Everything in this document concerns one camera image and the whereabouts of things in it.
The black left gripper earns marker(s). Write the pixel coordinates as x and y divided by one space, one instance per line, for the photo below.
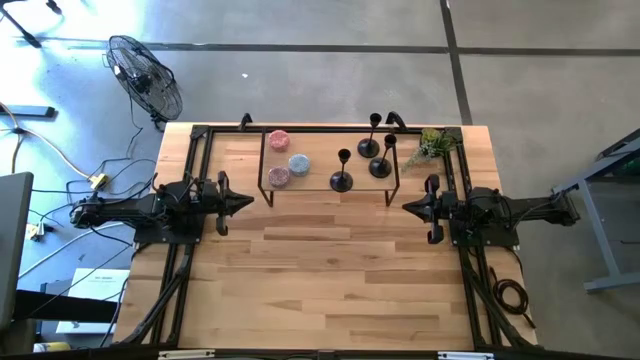
222 205

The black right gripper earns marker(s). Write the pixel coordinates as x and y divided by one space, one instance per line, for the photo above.
440 210

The purple patterned candle tin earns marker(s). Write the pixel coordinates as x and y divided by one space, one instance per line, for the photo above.
279 177

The black metal candlestick holder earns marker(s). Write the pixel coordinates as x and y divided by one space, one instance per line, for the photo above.
380 167
341 181
369 147

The blue patterned candle tin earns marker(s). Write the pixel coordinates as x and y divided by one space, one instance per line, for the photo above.
299 164

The pink patterned candle tin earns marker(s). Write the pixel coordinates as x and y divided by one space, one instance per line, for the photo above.
279 140

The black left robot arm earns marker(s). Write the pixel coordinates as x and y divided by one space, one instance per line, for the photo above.
125 210

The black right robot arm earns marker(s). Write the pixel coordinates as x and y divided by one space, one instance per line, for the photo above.
525 210

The green artificial plant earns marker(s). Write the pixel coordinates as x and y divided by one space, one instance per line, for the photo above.
435 142

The wooden shelf riser, black legs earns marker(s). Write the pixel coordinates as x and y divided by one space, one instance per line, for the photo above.
320 145

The yellow power plug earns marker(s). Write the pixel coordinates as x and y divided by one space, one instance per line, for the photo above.
99 181

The black floor fan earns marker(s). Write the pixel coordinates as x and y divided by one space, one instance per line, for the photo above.
145 80

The white paper sheet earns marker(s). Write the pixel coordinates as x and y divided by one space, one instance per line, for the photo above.
97 287

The grey metal table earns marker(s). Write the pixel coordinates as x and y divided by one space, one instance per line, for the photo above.
597 235

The black bench beam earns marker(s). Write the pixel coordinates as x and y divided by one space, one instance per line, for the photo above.
65 310

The grey flat panel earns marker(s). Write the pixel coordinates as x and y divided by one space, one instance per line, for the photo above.
15 240

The black floor bar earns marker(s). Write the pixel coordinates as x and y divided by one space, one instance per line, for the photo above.
30 111

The yellow small object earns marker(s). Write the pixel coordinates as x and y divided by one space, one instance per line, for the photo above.
52 346

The black tripod legs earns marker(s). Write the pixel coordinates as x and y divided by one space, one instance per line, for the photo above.
22 31

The black metal table frame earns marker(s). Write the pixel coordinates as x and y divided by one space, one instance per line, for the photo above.
230 129

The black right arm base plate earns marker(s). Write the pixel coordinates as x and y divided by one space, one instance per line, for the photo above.
500 240

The white table edge bracket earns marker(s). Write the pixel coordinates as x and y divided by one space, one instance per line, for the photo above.
465 356
185 354

